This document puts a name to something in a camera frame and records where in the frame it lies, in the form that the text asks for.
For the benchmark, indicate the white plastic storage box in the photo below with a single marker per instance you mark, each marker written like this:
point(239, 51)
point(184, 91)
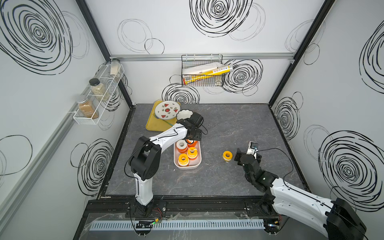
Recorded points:
point(193, 163)

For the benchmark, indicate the spice jar far white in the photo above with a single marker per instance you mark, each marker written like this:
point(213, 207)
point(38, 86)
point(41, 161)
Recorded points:
point(115, 66)

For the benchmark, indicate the white scalloped bowl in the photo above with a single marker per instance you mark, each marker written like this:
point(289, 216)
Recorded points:
point(184, 114)

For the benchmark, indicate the yellow tape roll right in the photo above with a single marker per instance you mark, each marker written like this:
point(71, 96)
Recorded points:
point(183, 160)

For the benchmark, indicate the spice jar brown contents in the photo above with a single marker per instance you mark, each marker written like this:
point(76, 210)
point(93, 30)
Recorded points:
point(87, 107)

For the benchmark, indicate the black wire wall basket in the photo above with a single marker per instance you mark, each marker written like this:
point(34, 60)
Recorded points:
point(196, 60)

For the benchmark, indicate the black vertical frame post right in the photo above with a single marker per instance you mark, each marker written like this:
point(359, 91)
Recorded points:
point(319, 19)

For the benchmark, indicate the orange tape roll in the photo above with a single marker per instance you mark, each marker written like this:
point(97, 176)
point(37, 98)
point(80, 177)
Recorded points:
point(191, 143)
point(182, 146)

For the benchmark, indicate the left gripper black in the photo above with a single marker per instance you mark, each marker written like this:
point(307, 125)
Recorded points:
point(198, 135)

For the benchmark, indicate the black vertical frame post left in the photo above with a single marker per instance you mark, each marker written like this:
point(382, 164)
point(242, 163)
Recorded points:
point(86, 12)

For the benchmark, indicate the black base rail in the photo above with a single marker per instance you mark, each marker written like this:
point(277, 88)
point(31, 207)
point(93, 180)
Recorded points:
point(165, 207)

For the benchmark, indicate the yellow plastic tray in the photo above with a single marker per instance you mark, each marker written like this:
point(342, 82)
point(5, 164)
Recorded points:
point(155, 124)

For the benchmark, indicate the watermelon pattern plate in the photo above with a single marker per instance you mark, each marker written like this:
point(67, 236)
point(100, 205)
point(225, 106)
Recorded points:
point(167, 110)

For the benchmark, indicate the white wire spice rack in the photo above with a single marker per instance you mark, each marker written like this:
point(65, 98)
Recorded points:
point(106, 110)

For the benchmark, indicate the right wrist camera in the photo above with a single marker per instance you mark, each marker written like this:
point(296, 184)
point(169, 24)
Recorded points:
point(252, 148)

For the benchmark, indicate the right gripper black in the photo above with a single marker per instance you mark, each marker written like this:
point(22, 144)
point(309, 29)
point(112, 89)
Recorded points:
point(238, 154)

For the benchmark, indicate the spice jar black lid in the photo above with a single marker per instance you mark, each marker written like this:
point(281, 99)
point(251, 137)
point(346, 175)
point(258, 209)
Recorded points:
point(99, 90)

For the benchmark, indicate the black vertical frame post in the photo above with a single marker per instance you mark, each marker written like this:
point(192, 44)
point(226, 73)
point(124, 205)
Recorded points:
point(86, 12)
point(319, 19)

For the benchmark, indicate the silver left wall rail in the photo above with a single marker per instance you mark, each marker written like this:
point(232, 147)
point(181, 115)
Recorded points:
point(47, 180)

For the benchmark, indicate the white slotted cable duct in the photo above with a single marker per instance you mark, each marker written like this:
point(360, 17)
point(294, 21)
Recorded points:
point(244, 224)

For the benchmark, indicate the yellow tape roll end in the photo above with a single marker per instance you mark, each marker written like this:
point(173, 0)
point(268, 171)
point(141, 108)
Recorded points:
point(192, 153)

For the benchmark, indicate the orange tape roll front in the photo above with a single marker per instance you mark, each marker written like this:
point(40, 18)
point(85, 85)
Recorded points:
point(182, 146)

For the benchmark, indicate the yellow white foil box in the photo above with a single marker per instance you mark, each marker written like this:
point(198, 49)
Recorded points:
point(207, 73)

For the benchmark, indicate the silver horizontal wall rail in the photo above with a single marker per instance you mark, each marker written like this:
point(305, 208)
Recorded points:
point(227, 56)

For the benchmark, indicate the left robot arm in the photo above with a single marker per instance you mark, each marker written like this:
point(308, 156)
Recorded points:
point(145, 158)

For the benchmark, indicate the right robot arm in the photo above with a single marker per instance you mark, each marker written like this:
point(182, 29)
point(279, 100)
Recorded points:
point(335, 219)

